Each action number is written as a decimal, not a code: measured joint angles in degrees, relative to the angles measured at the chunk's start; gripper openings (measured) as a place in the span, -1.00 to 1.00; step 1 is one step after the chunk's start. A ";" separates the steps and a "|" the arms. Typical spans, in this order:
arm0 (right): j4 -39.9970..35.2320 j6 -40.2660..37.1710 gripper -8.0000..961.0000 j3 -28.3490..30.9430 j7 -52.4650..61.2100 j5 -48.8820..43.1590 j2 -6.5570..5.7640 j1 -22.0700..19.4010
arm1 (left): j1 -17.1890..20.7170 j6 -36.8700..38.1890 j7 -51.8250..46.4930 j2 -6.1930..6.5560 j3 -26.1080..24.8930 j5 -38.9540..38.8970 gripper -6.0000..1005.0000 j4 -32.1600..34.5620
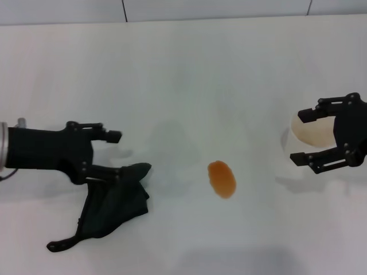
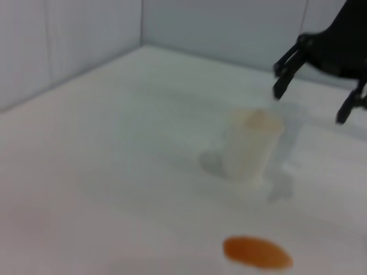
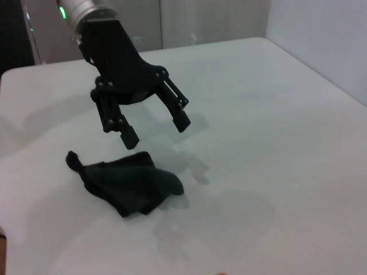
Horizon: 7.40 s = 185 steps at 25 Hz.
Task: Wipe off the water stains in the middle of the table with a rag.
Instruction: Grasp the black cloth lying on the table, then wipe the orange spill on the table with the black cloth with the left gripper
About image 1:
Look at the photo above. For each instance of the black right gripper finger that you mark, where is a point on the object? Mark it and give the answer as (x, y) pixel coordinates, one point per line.
(308, 116)
(315, 160)

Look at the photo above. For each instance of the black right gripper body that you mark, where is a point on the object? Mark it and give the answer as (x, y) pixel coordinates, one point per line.
(352, 129)

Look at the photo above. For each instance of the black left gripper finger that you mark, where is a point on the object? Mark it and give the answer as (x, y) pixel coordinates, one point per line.
(100, 174)
(113, 136)

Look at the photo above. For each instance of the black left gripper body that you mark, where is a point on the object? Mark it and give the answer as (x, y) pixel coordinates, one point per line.
(46, 151)

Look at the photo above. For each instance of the white paper cup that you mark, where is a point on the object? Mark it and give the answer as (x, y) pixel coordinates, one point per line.
(312, 134)

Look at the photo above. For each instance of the dark blue rag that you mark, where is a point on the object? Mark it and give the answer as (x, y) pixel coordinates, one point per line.
(114, 206)

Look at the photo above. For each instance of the black curved strip with screws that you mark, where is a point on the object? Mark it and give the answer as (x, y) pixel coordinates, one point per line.
(58, 245)

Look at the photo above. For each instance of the grey left gripper connector plug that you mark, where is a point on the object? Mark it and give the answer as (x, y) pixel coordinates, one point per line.
(21, 122)

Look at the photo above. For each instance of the orange liquid stain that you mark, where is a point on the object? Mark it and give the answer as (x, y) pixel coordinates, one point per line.
(222, 180)

